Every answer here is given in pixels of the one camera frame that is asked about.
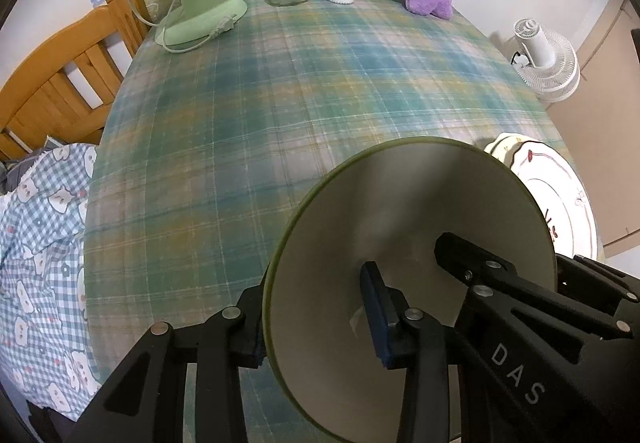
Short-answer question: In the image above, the large green ceramic bowl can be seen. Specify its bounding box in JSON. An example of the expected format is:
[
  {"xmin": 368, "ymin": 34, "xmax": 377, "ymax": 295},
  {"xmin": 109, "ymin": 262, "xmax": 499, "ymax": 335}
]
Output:
[{"xmin": 261, "ymin": 137, "xmax": 557, "ymax": 443}]

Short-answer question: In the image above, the blue checked blanket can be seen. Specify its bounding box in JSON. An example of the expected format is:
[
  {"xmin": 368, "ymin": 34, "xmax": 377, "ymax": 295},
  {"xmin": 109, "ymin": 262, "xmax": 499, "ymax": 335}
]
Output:
[{"xmin": 0, "ymin": 143, "xmax": 103, "ymax": 424}]

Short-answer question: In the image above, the white plate with pink pattern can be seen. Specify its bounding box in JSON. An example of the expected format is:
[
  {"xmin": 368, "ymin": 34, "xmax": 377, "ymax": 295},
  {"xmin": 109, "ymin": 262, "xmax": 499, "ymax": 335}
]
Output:
[{"xmin": 492, "ymin": 138, "xmax": 598, "ymax": 264}]

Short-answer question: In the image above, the white standing fan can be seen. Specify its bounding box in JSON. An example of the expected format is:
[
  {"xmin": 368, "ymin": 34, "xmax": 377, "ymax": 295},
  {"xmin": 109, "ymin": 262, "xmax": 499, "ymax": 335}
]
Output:
[{"xmin": 511, "ymin": 18, "xmax": 582, "ymax": 102}]

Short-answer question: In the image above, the cream plate with yellow flowers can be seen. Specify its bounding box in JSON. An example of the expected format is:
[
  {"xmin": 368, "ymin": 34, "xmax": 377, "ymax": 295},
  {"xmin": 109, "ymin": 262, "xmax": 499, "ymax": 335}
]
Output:
[{"xmin": 482, "ymin": 133, "xmax": 581, "ymax": 184}]

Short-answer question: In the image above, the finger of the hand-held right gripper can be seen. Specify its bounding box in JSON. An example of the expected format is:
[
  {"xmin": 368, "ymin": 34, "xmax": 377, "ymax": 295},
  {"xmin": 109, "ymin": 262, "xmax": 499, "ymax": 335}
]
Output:
[
  {"xmin": 555, "ymin": 254, "xmax": 640, "ymax": 319},
  {"xmin": 434, "ymin": 232, "xmax": 628, "ymax": 339}
]

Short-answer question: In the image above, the beige door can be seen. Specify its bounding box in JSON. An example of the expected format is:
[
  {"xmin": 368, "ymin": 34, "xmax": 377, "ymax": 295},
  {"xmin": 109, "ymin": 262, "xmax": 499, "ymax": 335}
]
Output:
[{"xmin": 545, "ymin": 0, "xmax": 640, "ymax": 254}]

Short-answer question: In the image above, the grey cloth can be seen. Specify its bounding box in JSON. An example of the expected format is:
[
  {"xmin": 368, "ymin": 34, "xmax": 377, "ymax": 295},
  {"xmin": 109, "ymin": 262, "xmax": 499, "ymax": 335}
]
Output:
[{"xmin": 0, "ymin": 158, "xmax": 46, "ymax": 194}]

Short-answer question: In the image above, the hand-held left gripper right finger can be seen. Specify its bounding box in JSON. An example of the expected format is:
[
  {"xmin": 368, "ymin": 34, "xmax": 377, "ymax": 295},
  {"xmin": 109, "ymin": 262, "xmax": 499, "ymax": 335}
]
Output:
[{"xmin": 360, "ymin": 260, "xmax": 459, "ymax": 443}]

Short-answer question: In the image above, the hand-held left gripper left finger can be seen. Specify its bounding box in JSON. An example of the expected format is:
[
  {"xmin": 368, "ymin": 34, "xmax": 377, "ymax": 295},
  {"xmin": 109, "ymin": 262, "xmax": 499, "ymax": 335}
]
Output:
[{"xmin": 65, "ymin": 285, "xmax": 268, "ymax": 443}]

